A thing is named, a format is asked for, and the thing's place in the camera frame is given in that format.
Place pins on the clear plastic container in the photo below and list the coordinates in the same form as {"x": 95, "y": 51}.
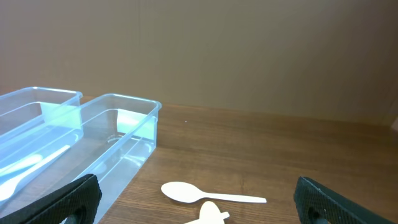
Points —
{"x": 36, "y": 122}
{"x": 119, "y": 134}

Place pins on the white plastic fork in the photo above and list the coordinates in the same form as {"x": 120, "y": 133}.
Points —
{"x": 9, "y": 187}

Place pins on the white spoon top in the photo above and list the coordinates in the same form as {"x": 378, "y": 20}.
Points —
{"x": 188, "y": 193}

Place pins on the left clear plastic container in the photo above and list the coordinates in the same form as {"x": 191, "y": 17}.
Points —
{"x": 36, "y": 122}

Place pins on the right clear plastic container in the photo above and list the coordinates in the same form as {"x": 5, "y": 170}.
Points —
{"x": 119, "y": 134}

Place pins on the white spoon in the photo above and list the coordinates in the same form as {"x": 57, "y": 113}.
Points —
{"x": 211, "y": 218}
{"x": 188, "y": 193}

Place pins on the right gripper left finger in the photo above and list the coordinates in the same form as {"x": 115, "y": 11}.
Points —
{"x": 76, "y": 202}

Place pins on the yellow plastic spoon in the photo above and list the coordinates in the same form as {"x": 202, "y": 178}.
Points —
{"x": 209, "y": 207}

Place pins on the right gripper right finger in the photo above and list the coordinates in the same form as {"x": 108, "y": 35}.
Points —
{"x": 316, "y": 204}

